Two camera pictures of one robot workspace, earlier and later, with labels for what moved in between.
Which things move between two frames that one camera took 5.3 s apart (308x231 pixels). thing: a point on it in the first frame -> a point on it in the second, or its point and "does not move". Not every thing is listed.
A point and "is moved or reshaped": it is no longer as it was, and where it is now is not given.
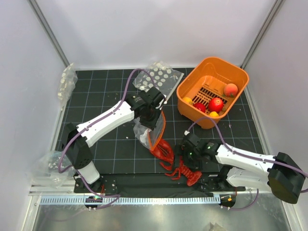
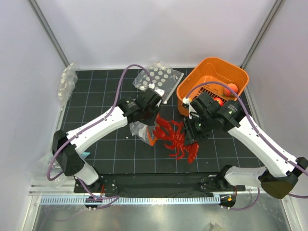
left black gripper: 152,124 does not move
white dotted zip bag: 160,75 does not move
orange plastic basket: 210,89 does not move
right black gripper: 182,151 -> 192,136
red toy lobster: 163,148 -> 173,132
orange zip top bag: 149,136 is moved or reshaped
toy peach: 230,90 does not move
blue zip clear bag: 46,170 does not move
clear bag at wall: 69,79 does not move
